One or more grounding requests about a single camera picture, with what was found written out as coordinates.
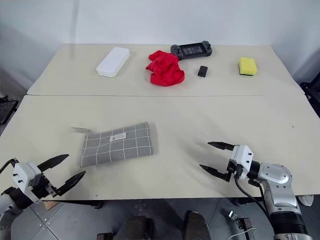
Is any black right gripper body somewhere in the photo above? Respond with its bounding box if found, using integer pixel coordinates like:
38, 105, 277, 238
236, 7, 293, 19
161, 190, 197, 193
225, 159, 245, 183

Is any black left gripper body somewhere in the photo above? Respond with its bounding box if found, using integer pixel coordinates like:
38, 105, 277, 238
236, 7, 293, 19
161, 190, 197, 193
29, 172, 60, 201

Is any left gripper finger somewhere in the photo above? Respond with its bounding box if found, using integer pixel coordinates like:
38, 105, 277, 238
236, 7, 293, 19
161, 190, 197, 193
55, 170, 87, 197
37, 154, 70, 173

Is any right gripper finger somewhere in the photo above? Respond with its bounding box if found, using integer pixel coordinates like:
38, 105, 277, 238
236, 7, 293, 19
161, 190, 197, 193
207, 141, 237, 152
198, 163, 231, 182

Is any grey checked pouch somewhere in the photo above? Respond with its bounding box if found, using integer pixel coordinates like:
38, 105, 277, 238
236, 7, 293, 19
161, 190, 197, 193
79, 121, 159, 169

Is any dark rounded shape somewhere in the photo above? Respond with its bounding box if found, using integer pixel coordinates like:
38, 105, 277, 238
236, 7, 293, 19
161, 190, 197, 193
184, 210, 210, 240

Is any black folding stand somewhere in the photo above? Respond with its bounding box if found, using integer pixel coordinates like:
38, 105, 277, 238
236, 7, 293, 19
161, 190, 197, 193
0, 94, 20, 126

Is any white table foot cap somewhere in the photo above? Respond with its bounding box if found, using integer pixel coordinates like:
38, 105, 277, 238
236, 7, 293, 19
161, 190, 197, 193
295, 195, 314, 207

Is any small black plastic block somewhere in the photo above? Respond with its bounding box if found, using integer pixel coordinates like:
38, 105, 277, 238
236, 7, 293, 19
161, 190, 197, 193
197, 65, 209, 78

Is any yellow sponge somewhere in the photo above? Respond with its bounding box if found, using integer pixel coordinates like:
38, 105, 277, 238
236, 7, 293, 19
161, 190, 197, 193
237, 56, 259, 77

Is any red crumpled cloth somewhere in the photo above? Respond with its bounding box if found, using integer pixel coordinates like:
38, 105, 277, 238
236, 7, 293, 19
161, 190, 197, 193
145, 49, 186, 87

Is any black handheld game console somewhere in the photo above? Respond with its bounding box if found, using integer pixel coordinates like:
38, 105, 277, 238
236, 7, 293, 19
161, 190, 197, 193
170, 40, 214, 61

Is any white plastic box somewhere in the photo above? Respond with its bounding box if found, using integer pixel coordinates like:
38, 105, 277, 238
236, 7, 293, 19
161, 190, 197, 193
95, 47, 131, 78

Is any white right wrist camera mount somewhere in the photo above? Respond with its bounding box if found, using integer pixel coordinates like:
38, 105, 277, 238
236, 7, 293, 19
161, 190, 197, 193
229, 144, 254, 181

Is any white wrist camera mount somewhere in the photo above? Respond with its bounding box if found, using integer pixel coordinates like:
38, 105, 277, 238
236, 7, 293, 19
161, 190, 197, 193
229, 144, 254, 181
12, 162, 42, 195

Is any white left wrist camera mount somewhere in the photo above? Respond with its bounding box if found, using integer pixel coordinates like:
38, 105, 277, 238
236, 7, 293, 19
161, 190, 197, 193
12, 162, 42, 195

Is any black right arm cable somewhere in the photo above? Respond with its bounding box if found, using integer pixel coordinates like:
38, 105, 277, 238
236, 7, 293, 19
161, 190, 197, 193
234, 174, 272, 216

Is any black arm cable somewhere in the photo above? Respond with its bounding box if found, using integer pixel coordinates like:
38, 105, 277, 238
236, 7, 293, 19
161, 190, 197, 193
0, 157, 19, 176
234, 174, 272, 216

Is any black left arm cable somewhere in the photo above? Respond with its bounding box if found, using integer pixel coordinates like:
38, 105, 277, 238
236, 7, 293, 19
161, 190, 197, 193
0, 157, 19, 176

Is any brown metal bracket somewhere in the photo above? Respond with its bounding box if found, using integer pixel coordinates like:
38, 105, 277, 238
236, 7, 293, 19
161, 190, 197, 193
236, 216, 253, 238

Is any thin white cable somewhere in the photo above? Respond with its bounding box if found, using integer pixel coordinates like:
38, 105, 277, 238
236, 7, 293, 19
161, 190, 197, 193
229, 226, 257, 240

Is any black metal frame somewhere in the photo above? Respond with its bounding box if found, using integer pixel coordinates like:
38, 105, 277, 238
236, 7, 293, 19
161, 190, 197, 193
299, 74, 320, 121

